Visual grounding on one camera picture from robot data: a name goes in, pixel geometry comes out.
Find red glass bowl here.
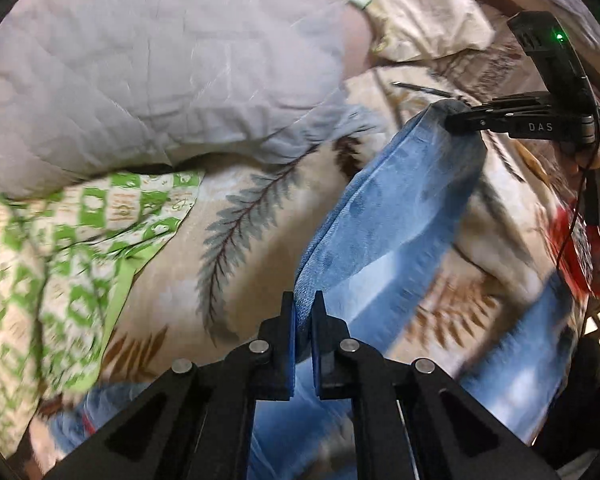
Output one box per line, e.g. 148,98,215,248
555,205,600,297

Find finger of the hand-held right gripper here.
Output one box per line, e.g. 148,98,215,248
467,93,552,113
445,108,514,135

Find green checked blanket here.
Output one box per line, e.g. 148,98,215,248
0,167,206,441

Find black pen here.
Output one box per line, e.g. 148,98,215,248
391,81,453,99

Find blue denim pants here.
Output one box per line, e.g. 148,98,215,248
50,99,576,480

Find beige leaf printed blanket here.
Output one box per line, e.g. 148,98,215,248
10,55,588,480

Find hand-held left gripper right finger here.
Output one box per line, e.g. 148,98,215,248
311,290,563,480

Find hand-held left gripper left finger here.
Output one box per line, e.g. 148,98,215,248
42,290,297,480

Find cream floral cloth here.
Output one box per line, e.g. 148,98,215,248
330,0,496,61

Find grey quilted pillow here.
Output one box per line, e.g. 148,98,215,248
0,0,381,198

